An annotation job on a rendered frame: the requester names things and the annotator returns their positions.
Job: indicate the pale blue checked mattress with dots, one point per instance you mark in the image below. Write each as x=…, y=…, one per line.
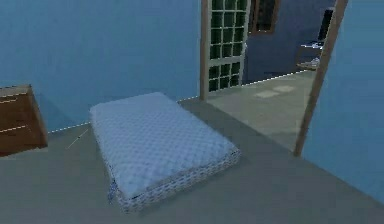
x=156, y=143

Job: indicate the brown framed window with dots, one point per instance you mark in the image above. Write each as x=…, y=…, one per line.
x=265, y=15

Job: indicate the brown wooden stand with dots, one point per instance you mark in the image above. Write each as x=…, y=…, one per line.
x=310, y=56

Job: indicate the black television set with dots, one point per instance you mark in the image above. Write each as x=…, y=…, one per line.
x=325, y=25

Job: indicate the brown wooden chest of drawers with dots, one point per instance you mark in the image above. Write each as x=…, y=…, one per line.
x=18, y=121

